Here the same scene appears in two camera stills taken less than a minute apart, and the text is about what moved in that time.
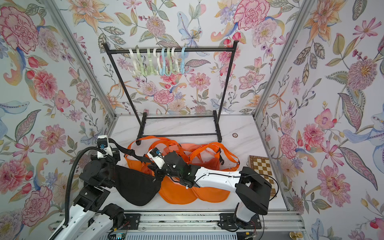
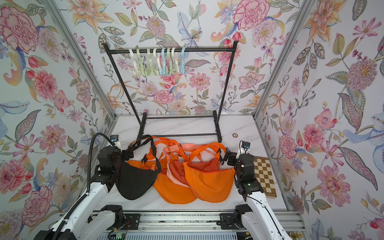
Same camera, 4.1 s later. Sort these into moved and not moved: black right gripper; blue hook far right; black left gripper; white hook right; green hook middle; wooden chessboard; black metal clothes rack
Moved: black left gripper; black right gripper
Not moved: green hook middle; black metal clothes rack; wooden chessboard; blue hook far right; white hook right
